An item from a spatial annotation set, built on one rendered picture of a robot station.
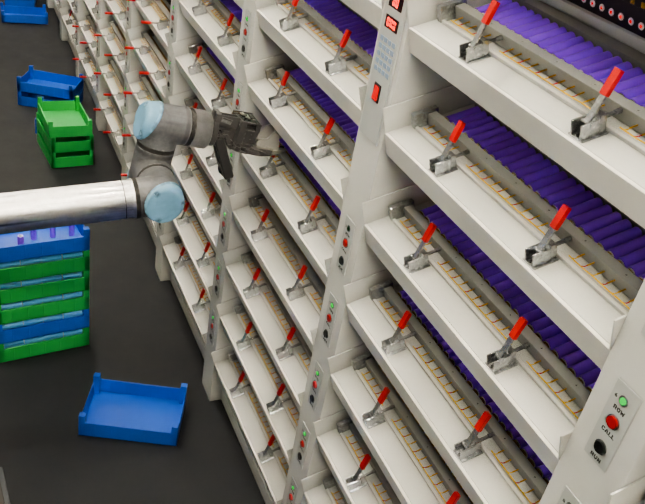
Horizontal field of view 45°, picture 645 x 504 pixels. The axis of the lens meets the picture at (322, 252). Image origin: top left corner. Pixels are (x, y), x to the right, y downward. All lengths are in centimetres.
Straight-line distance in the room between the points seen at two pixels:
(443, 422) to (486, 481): 13
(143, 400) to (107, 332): 38
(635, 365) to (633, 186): 21
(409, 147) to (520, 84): 28
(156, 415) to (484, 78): 176
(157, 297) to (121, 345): 32
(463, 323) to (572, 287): 26
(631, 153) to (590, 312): 21
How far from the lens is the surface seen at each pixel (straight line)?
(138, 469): 246
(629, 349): 98
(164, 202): 173
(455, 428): 137
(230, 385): 248
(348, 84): 158
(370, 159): 145
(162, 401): 265
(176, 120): 182
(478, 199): 123
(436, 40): 129
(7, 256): 257
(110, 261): 329
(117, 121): 405
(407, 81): 138
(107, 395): 267
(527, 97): 112
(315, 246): 174
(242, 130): 188
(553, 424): 115
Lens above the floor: 185
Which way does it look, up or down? 32 degrees down
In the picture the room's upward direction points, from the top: 11 degrees clockwise
